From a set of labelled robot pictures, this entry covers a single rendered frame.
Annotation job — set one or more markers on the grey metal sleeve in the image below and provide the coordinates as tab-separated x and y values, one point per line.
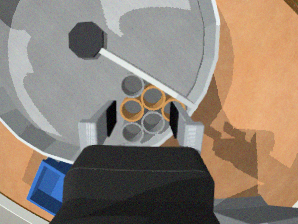
132	137
127	93
152	128

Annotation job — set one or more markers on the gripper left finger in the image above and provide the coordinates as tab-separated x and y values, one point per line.
95	130

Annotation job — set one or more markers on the blue tray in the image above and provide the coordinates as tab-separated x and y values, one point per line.
47	187

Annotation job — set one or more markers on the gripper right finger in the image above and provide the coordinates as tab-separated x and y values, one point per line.
187	132

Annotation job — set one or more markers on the bronze bushing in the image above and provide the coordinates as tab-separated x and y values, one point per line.
152	106
131	117
169	98

